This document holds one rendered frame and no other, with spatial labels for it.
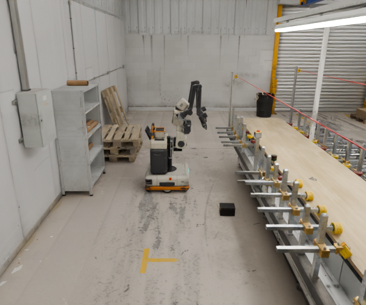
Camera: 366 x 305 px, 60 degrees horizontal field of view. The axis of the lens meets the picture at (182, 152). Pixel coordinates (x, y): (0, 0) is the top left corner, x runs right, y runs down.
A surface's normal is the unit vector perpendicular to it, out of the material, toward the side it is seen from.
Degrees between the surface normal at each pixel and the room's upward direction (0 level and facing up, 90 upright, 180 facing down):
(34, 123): 90
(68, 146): 90
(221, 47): 90
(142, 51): 90
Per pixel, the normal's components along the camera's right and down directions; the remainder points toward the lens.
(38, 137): 0.01, 0.33
